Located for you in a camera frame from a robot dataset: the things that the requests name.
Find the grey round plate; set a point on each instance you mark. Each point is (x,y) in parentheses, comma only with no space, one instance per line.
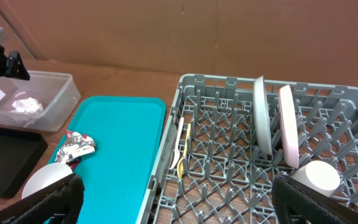
(261,116)

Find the yellow plastic utensil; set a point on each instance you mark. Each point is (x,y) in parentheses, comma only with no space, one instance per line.
(185,152)

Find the white napkin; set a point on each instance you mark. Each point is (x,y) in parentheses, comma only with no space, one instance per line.
(27,106)

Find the pink round plate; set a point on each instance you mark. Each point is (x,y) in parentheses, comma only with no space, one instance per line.
(288,127)

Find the teal serving tray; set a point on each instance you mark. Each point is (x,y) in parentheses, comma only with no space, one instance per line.
(127,132)

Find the black plastic tray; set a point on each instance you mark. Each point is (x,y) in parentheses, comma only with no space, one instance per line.
(20,151)

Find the clear plastic bin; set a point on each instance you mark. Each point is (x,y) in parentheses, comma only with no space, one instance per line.
(56,92)

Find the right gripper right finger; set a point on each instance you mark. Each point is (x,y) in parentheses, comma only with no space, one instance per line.
(295,202)

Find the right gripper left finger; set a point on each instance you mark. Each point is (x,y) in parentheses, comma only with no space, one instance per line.
(60,202)

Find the white plastic fork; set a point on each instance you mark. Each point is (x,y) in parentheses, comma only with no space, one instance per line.
(176,153)

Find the red snack wrapper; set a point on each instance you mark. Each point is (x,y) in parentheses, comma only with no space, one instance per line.
(73,164)

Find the silver foil wrapper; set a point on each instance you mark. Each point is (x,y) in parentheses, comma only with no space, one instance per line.
(75,146)

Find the grey bowl with grains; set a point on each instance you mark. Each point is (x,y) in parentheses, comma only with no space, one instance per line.
(44,177)

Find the white paper cup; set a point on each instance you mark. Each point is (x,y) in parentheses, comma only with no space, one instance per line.
(319,176)

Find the grey dishwasher rack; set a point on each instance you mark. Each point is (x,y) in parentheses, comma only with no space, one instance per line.
(226,177)

